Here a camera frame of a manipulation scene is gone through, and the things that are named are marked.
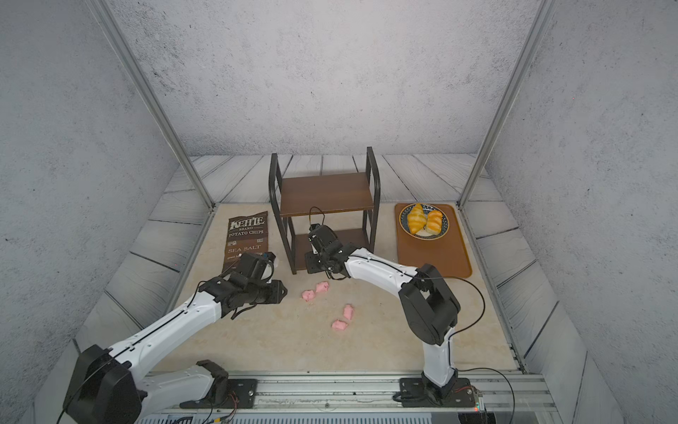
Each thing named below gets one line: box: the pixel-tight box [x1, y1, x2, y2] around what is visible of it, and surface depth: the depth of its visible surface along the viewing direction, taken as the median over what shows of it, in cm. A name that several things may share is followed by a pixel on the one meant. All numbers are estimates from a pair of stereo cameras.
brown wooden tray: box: [394, 203, 473, 279], surface depth 107 cm
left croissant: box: [407, 203, 428, 235], surface depth 110 cm
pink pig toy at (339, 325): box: [331, 319, 348, 332], surface depth 86 cm
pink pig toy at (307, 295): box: [301, 289, 316, 303], surface depth 92 cm
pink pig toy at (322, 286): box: [316, 280, 330, 293], surface depth 95 cm
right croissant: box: [425, 210, 444, 236], surface depth 110 cm
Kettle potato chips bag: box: [222, 211, 269, 273], surface depth 110 cm
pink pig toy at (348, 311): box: [342, 303, 355, 321], surface depth 89 cm
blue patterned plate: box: [399, 203, 451, 242], surface depth 110 cm
